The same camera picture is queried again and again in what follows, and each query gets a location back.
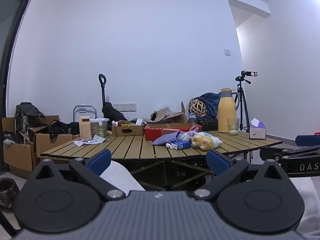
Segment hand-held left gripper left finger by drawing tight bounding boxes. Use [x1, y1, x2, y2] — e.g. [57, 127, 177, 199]
[27, 149, 125, 201]

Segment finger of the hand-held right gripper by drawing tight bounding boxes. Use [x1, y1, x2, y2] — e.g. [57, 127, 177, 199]
[295, 135, 320, 147]
[259, 145, 320, 161]

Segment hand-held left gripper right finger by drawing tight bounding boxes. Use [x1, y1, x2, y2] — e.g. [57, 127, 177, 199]
[191, 149, 290, 202]

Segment yellow hamster plush toy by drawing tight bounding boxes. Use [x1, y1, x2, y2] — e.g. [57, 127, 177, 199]
[191, 133, 223, 151]

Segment small blue box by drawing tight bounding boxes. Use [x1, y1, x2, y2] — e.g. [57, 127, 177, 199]
[171, 141, 192, 150]

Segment purple fabric pouch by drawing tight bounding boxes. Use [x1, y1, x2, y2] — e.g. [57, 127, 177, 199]
[151, 130, 181, 146]

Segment red cardboard box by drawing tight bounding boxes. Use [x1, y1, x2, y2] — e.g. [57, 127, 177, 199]
[144, 123, 202, 141]

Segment crumpled papers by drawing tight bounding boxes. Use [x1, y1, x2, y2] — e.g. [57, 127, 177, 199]
[73, 135, 105, 147]

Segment purple tissue box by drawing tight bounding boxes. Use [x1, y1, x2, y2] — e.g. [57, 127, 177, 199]
[249, 117, 267, 140]

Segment clear plastic container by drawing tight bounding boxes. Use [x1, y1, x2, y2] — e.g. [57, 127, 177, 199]
[90, 118, 108, 138]

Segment small brown cardboard box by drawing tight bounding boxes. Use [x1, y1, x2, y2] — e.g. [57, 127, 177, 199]
[111, 122, 145, 137]

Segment clear glass cup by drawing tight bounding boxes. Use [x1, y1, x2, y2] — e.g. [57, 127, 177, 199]
[227, 117, 240, 135]

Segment black case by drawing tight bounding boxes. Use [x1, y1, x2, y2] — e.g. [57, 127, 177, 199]
[196, 117, 219, 131]

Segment person's right leg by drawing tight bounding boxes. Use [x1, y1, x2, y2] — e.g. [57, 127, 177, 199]
[290, 175, 320, 240]

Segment black folding trolley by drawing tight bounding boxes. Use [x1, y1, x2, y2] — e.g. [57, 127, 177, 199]
[98, 74, 127, 123]

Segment black clothing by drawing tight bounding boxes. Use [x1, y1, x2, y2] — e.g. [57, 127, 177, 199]
[40, 120, 80, 138]

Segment yellow thermos jug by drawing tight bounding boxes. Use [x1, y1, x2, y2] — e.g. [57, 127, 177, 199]
[217, 88, 242, 133]

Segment metal folding stool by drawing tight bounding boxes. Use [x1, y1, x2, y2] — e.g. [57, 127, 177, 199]
[73, 104, 97, 122]

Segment wicker ball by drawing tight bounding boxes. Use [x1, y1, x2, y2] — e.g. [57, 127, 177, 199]
[189, 99, 208, 117]

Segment dark blue cloth bag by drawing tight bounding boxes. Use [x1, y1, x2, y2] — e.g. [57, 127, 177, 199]
[191, 92, 222, 118]

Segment torn brown cardboard box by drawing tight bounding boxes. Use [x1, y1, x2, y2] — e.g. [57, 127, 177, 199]
[136, 101, 189, 124]

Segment large brown cardboard box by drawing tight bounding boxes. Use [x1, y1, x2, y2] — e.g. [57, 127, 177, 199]
[2, 116, 60, 178]

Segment grey backpack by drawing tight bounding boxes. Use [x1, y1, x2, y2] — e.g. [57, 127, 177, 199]
[14, 102, 48, 134]

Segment black trash bin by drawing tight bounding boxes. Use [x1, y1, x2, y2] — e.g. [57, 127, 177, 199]
[0, 177, 20, 212]

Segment dark framed glass door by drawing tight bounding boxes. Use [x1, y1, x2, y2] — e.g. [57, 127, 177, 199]
[0, 0, 32, 175]

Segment white wall socket strip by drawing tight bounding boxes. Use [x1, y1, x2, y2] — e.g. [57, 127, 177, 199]
[112, 102, 137, 112]

